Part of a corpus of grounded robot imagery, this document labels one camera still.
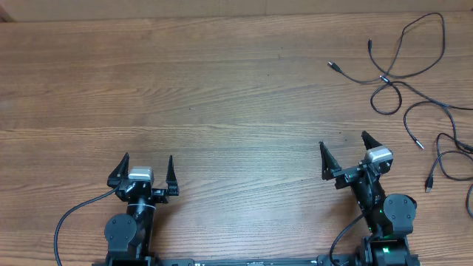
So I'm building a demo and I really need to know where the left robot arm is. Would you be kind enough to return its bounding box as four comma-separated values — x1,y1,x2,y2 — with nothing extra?
104,154,179,265

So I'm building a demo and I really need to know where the black USB-A cable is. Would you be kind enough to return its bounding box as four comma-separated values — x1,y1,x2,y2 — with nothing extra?
326,12,447,84

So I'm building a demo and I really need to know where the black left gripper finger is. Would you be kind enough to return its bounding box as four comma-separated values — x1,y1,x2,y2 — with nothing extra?
106,152,129,187
166,155,180,196

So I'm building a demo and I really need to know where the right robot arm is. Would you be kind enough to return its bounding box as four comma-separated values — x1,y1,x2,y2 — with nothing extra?
316,131,421,266

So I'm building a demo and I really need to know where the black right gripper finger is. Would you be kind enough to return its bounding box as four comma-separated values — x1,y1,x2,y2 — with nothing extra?
361,131,382,150
319,141,342,180

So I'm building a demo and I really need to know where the black USB-C cable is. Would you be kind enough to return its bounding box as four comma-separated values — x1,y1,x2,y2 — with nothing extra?
370,75,473,150

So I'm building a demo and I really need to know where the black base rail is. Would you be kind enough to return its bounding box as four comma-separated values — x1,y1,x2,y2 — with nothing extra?
158,254,359,266

